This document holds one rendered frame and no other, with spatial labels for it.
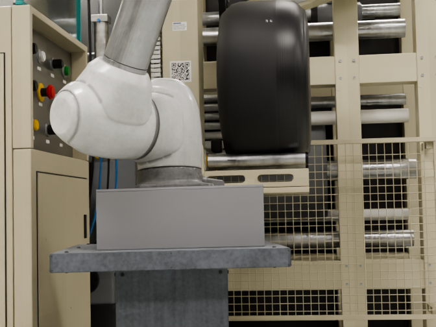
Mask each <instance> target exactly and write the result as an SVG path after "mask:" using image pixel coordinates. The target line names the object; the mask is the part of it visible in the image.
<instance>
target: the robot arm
mask: <svg viewBox="0 0 436 327"><path fill-rule="evenodd" d="M171 1H172V0H122V2H121V6H120V8H119V12H118V14H117V17H116V19H115V23H114V26H113V29H112V32H111V35H110V38H109V40H108V44H107V46H106V50H105V52H104V56H99V57H97V58H96V59H94V60H92V61H91V62H89V63H88V65H87V66H86V68H85V69H84V71H83V72H82V73H81V74H80V75H79V77H78V78H77V79H76V81H74V82H70V83H69V84H67V85H65V86H64V87H63V88H62V89H61V90H60V91H59V92H58V93H57V95H56V97H55V98H54V101H53V103H52V105H51V110H50V122H51V126H52V129H53V131H54V133H55V134H56V135H57V136H58V137H59V138H60V139H61V140H62V141H64V142H65V143H67V144H68V145H69V146H71V147H73V148H74V149H76V150H78V151H79V152H81V153H84V154H87V155H90V156H96V157H100V158H109V159H118V160H127V159H129V160H132V161H134V162H137V165H138V177H137V185H136V186H135V188H170V187H191V186H224V182H223V180H217V179H211V178H206V176H203V175H202V129H201V122H200V112H199V107H198V104H197V102H196V99H195V97H194V94H193V93H192V91H191V89H190V88H189V87H188V86H186V85H185V83H183V82H182V81H181V80H177V79H171V78H158V79H153V80H151V79H150V77H149V74H148V73H147V69H148V67H149V64H150V61H151V58H152V55H153V52H154V49H155V47H156V44H157V41H158V38H159V35H160V33H161V30H162V27H163V24H164V21H165V18H166V15H167V13H168V10H169V7H170V4H171Z"/></svg>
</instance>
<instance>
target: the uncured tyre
mask: <svg viewBox="0 0 436 327"><path fill-rule="evenodd" d="M266 18H274V23H264V21H265V19H266ZM216 68H217V102H218V111H219V122H220V128H221V134H222V139H223V145H224V150H225V153H226V154H246V153H267V152H308V153H309V149H310V145H311V89H310V66H309V28H308V20H307V16H306V11H305V10H304V9H303V8H302V7H301V6H300V5H298V4H297V3H296V2H295V1H290V0H265V1H240V2H238V3H234V4H232V5H230V6H229V7H228V8H227V9H226V10H225V11H224V12H223V13H222V14H221V17H220V20H219V30H218V37H217V62H216Z"/></svg>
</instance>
